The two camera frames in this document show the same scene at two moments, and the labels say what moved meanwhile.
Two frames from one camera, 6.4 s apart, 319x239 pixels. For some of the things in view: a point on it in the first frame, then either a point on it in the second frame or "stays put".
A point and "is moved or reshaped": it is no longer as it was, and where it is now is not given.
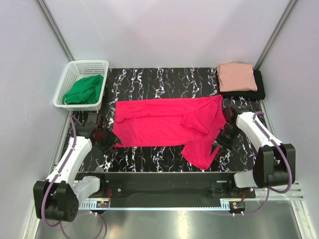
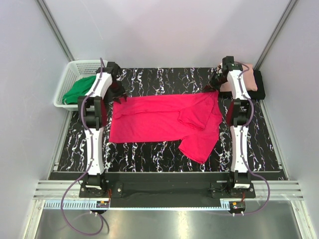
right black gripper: (223, 152) -> (212, 88)
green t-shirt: (85, 90) stays put
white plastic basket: (75, 70) stays put
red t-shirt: (195, 123) is moved or reshaped
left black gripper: (112, 140) -> (121, 93)
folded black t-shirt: (258, 94) stays put
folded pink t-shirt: (235, 76) stays put
